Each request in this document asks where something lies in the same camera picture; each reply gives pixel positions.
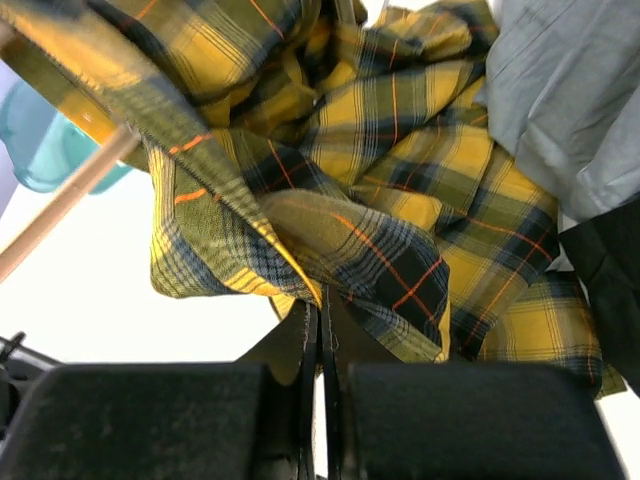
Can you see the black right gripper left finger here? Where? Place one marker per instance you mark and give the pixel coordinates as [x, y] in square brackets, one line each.
[247, 419]

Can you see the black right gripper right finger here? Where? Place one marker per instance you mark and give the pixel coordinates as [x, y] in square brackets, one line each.
[459, 420]

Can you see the yellow plaid shirt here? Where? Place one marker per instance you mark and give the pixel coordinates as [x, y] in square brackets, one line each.
[291, 146]

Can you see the black shirt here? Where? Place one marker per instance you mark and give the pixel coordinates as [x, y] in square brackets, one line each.
[604, 252]

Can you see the grey shirt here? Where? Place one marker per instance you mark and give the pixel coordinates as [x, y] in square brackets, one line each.
[562, 93]

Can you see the teal plastic tub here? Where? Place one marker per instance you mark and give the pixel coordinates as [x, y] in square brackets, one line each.
[44, 146]

